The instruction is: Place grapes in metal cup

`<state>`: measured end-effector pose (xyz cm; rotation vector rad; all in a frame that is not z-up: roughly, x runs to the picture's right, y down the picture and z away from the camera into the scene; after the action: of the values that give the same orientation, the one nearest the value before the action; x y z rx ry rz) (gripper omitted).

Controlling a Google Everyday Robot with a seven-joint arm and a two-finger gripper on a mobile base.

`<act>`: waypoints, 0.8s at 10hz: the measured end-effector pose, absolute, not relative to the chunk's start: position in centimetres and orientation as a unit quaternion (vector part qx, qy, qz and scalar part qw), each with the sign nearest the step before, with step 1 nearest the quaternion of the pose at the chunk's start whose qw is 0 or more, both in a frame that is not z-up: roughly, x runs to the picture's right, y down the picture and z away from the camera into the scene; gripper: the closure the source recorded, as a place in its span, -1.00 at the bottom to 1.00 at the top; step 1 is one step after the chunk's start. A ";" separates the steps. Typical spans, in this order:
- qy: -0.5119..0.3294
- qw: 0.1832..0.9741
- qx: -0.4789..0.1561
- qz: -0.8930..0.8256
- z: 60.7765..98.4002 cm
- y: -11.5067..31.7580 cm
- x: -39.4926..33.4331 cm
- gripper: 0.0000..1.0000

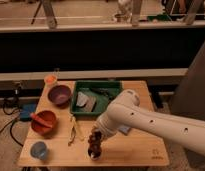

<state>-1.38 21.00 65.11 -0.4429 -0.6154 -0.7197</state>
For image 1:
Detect grey sponge block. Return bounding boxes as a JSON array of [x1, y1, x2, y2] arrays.
[[76, 92, 96, 112]]

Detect blue cup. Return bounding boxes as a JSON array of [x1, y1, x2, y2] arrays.
[[30, 141, 48, 160]]

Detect yellow tongs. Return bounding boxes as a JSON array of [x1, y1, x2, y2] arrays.
[[68, 115, 84, 145]]

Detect black cable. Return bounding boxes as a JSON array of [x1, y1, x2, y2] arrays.
[[0, 87, 24, 147]]

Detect green plastic tray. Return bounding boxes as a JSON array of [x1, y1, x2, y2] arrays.
[[70, 80, 122, 116]]

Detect red-orange bowl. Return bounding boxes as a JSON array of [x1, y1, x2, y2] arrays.
[[30, 110, 57, 135]]

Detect purple bowl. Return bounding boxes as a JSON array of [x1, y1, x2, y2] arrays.
[[48, 85, 71, 106]]

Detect orange small cup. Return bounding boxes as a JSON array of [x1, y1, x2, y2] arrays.
[[44, 74, 57, 85]]

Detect blue box on floor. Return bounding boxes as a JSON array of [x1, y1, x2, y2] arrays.
[[20, 103, 37, 121]]

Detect red spoon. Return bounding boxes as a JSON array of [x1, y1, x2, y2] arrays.
[[30, 113, 53, 128]]

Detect blue cloth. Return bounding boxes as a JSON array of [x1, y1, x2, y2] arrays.
[[118, 125, 131, 135]]

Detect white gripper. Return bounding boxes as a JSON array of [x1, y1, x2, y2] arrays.
[[94, 112, 118, 139]]

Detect dark utensil in tray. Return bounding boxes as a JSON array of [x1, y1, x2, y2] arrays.
[[90, 88, 114, 99]]

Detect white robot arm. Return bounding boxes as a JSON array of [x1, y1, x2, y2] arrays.
[[94, 89, 205, 156]]

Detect dark purple grape bunch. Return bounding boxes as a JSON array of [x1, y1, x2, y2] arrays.
[[88, 130, 104, 156]]

